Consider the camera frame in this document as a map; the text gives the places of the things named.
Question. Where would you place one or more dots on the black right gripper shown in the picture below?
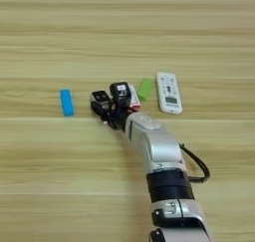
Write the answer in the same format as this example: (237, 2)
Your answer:
(118, 116)

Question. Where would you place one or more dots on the white remote control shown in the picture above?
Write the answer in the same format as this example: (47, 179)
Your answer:
(169, 93)

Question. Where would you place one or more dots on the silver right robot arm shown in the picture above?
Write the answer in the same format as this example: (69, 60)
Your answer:
(166, 149)

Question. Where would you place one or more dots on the black box with white label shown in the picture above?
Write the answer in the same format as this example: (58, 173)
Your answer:
(120, 92)

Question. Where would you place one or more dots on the blue rectangular block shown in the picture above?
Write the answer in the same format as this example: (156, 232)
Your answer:
(67, 102)

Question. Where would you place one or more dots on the red and white card box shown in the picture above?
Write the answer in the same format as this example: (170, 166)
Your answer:
(134, 101)

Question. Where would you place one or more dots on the green rectangular block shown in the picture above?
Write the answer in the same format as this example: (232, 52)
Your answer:
(145, 89)

